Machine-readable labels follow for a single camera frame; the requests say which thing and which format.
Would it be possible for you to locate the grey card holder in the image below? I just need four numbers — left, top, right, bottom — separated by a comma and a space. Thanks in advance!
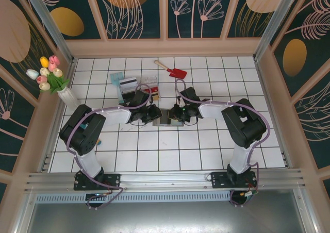
152, 108, 185, 127

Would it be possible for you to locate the white magnetic stripe card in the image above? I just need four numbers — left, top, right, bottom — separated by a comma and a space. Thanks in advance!
119, 77, 138, 90

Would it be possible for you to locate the clear acrylic card organizer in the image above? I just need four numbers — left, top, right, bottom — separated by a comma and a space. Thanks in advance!
119, 75, 162, 107

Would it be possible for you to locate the light blue toy rake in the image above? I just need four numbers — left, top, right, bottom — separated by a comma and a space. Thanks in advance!
110, 72, 125, 104

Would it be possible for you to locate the red toy shovel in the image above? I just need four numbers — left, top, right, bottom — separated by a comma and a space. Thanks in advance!
154, 59, 187, 80

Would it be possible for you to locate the white ribbed vase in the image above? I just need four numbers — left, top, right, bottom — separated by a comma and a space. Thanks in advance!
57, 86, 81, 110

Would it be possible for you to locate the tulip bouquet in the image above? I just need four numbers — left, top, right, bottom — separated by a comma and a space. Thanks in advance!
37, 55, 70, 94

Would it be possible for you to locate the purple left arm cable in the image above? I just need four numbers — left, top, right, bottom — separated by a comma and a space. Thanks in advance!
66, 82, 155, 211

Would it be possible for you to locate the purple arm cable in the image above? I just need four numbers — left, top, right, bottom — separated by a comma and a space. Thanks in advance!
175, 78, 271, 208
66, 82, 155, 211

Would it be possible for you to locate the aluminium mounting rail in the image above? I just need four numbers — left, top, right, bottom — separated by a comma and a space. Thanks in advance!
24, 168, 306, 193

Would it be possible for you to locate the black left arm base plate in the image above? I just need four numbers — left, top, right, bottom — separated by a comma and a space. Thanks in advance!
73, 172, 122, 191

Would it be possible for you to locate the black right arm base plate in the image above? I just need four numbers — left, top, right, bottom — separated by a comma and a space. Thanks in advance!
210, 170, 258, 190

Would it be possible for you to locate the slotted grey cable duct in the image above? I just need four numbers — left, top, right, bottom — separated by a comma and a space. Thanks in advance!
35, 191, 233, 203

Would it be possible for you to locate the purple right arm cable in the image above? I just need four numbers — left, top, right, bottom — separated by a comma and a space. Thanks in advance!
175, 78, 271, 208

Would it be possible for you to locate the aluminium frame post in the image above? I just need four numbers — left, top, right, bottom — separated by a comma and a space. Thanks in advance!
254, 0, 307, 61
22, 0, 75, 65

